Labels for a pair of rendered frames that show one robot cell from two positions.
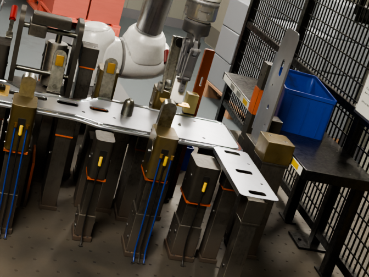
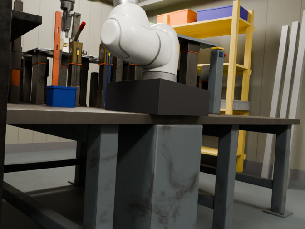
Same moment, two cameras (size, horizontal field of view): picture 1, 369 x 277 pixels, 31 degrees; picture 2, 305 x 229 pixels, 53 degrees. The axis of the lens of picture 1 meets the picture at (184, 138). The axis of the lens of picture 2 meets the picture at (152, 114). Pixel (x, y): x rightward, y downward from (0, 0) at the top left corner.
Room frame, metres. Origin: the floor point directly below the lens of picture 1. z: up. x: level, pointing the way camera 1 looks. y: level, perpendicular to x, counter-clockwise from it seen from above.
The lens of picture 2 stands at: (3.69, -0.06, 0.73)
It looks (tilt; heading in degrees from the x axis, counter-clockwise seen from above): 2 degrees down; 160
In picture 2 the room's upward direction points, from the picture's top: 4 degrees clockwise
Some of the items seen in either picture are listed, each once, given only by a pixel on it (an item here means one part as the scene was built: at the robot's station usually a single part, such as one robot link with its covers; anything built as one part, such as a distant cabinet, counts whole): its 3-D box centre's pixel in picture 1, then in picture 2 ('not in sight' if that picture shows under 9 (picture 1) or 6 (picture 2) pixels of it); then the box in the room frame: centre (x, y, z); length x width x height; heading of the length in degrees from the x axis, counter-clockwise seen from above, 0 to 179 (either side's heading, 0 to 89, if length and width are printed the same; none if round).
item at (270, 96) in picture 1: (273, 87); not in sight; (1.84, -0.20, 1.17); 0.12 x 0.01 x 0.34; 16
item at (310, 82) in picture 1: (295, 100); not in sight; (2.08, -0.31, 1.10); 0.30 x 0.17 x 0.13; 7
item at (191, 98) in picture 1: (177, 148); (57, 72); (1.92, 0.01, 0.88); 0.04 x 0.04 x 0.37; 16
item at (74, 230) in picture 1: (93, 189); not in sight; (1.55, 0.19, 0.84); 0.10 x 0.05 x 0.29; 16
